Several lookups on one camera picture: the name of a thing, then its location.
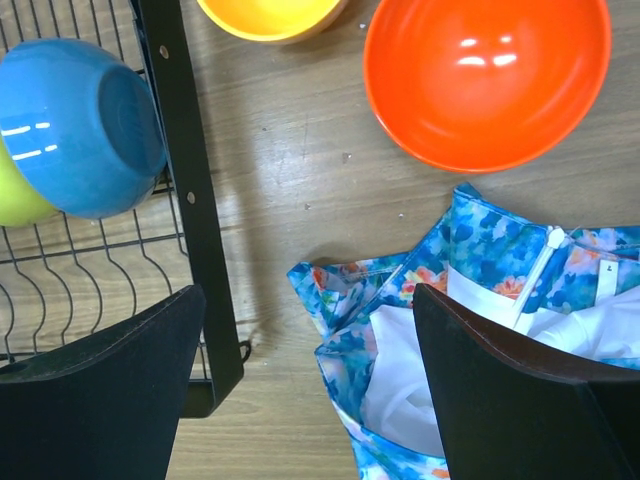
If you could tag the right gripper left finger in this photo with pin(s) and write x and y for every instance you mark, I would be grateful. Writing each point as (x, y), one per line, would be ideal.
(106, 406)

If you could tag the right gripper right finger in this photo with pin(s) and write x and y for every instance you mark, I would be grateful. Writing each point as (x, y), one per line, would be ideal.
(509, 407)

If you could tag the black wire dish rack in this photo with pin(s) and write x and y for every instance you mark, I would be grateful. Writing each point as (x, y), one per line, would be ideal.
(65, 278)

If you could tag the lime green plain bowl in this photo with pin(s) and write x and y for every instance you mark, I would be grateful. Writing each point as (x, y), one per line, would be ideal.
(20, 203)

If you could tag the blue ceramic bowl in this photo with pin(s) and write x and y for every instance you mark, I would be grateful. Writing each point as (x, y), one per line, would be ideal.
(81, 126)

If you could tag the blue floral cloth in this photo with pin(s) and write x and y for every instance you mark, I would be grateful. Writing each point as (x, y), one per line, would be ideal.
(576, 291)

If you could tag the red orange bowl stack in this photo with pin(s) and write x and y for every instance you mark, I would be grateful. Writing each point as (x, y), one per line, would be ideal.
(484, 86)

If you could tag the yellow orange bowl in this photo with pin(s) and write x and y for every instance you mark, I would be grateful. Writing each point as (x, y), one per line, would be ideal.
(273, 22)

